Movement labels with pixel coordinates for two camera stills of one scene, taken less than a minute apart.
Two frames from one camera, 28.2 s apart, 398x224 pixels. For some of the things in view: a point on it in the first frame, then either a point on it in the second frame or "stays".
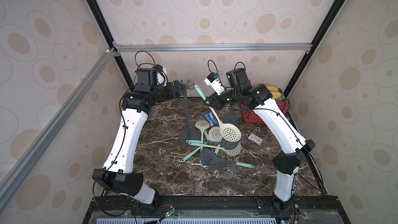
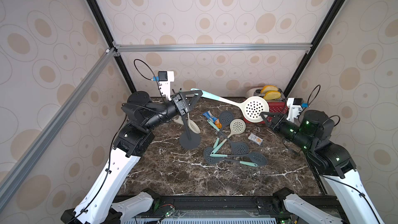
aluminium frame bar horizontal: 207,47 stays
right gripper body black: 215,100 -> 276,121
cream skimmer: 202,125 -> 237,126
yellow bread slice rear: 271,87 stays
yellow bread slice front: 275,94 stays
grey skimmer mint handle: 218,164 -> 255,157
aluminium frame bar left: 44,137 stays
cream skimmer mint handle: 230,152 -> 252,107
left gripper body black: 177,91 -> 178,101
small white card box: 255,138 stays
